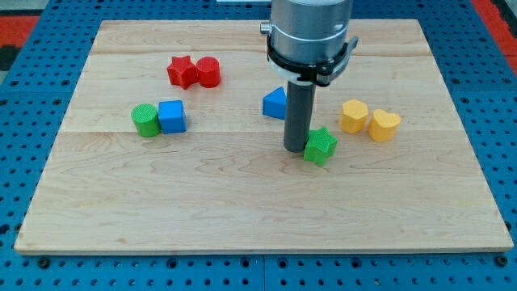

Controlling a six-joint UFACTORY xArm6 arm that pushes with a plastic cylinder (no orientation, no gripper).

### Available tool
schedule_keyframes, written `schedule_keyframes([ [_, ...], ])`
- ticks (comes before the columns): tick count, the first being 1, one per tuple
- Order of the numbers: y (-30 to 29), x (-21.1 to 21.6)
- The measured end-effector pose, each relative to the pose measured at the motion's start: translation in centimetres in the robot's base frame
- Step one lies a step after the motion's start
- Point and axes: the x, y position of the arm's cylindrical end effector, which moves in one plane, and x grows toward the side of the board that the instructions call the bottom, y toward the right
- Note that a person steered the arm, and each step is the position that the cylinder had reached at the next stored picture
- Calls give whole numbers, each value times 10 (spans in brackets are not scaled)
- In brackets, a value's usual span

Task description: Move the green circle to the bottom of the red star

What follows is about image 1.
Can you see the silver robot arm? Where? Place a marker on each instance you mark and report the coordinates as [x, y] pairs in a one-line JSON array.
[[307, 40]]

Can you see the green star block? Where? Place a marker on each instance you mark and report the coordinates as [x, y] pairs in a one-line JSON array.
[[320, 146]]

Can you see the red star block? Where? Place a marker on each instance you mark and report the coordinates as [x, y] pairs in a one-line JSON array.
[[182, 72]]

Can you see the blue triangle block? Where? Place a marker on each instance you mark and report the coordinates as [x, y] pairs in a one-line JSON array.
[[274, 104]]

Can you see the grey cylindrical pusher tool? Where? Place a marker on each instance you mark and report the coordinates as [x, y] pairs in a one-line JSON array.
[[299, 107]]

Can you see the red cylinder block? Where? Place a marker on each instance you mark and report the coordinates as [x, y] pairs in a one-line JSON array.
[[208, 72]]

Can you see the blue cube block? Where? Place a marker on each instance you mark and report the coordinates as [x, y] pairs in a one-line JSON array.
[[172, 116]]

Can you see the wooden board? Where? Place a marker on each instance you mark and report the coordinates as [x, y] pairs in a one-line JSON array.
[[227, 185]]

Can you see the yellow hexagon block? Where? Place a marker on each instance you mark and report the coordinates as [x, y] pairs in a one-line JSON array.
[[354, 116]]

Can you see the green cylinder block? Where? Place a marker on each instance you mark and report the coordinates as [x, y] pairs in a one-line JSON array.
[[145, 118]]

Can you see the yellow heart block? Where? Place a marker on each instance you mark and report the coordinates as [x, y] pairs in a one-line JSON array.
[[383, 125]]

